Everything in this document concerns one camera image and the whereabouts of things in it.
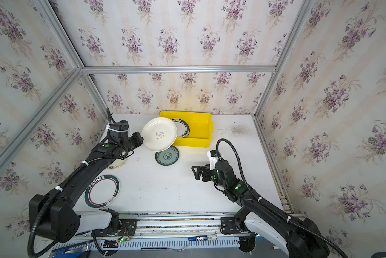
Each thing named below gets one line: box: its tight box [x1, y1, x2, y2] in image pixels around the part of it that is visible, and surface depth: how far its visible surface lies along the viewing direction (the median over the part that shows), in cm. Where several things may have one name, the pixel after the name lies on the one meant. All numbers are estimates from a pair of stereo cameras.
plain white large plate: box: [141, 117, 178, 153], surface depth 86 cm
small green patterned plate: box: [154, 145, 180, 167], surface depth 99 cm
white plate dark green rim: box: [170, 118, 191, 139], surface depth 110 cm
